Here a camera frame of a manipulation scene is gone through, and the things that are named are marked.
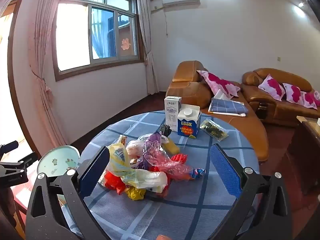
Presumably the mint green lidded bin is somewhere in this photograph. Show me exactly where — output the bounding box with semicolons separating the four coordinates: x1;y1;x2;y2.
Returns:
37;145;81;180

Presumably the blue candy wrapper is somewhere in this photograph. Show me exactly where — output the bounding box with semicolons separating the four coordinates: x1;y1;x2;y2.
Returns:
189;168;206;180

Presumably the yellow sponge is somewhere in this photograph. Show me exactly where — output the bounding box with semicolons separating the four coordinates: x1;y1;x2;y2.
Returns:
162;137;180;155

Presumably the yellow and white plastic bag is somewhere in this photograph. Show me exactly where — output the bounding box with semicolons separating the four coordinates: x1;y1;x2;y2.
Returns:
106;142;168;193

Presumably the white milk carton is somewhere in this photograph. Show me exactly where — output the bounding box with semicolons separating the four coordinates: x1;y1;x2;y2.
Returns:
164;96;182;132

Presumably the brown leather chaise sofa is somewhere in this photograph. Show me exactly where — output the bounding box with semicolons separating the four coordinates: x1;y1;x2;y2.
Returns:
166;60;269;164

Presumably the red plastic bag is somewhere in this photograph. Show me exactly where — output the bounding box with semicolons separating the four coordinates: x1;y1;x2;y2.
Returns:
104;170;127;195

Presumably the red mesh net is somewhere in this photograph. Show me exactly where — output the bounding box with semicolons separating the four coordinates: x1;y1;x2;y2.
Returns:
171;154;188;164

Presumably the purple foil wrapper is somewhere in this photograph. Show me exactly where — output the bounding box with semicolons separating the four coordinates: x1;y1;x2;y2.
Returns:
140;132;165;170

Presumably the pink plastic bag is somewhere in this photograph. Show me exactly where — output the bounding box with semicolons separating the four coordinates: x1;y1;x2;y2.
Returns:
145;140;193;180

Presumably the pink curtain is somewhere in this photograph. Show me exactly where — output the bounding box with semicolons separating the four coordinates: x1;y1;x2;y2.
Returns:
24;0;73;150

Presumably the black mesh net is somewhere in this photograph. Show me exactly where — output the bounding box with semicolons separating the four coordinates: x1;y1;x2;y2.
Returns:
159;124;173;138

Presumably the blue carton with white cap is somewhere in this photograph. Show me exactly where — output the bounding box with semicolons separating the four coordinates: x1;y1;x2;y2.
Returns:
177;104;202;139

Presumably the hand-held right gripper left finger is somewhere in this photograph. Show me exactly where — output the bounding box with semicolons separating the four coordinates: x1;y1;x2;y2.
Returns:
25;145;110;240

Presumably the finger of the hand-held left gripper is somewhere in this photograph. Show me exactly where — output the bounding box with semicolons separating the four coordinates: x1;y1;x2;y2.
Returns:
0;141;20;156
0;152;38;188

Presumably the pale patterned curtain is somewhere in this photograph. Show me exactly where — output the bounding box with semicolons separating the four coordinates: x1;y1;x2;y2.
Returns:
136;0;160;95

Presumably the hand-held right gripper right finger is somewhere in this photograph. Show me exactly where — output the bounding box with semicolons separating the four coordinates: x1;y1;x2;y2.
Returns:
209;143;293;240

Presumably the wooden coffee table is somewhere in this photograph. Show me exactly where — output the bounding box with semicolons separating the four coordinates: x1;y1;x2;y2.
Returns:
287;115;320;198

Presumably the green seaweed packet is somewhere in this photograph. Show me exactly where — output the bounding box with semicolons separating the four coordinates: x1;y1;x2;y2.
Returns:
200;119;228;142

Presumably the wooden framed window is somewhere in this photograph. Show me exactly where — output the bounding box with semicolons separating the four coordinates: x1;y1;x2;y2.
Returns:
51;0;145;82

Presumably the clear plastic bag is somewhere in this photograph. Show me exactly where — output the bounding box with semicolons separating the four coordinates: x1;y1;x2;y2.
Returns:
126;140;148;159

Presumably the blue plaid tablecloth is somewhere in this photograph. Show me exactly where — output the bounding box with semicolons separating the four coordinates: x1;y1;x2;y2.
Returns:
59;110;259;240

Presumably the folded blue plaid cloth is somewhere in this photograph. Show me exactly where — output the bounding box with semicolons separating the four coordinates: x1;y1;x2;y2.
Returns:
208;98;249;114

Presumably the yellow wrapper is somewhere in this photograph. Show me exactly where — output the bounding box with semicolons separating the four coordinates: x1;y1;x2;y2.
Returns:
125;186;147;200

